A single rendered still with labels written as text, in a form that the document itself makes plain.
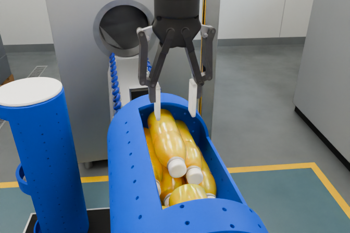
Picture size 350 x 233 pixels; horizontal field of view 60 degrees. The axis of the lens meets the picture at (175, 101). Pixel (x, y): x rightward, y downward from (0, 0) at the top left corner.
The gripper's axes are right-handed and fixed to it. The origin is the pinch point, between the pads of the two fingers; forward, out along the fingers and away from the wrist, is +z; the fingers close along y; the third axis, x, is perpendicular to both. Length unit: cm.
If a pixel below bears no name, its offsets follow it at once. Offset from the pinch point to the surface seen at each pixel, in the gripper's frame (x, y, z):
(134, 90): -59, 3, 26
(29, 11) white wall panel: -462, 122, 71
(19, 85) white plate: -84, 51, 30
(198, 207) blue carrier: 17.9, 0.1, 9.2
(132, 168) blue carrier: 2.9, 9.0, 12.5
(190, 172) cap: -2.0, -4.6, 19.9
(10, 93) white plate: -76, 53, 30
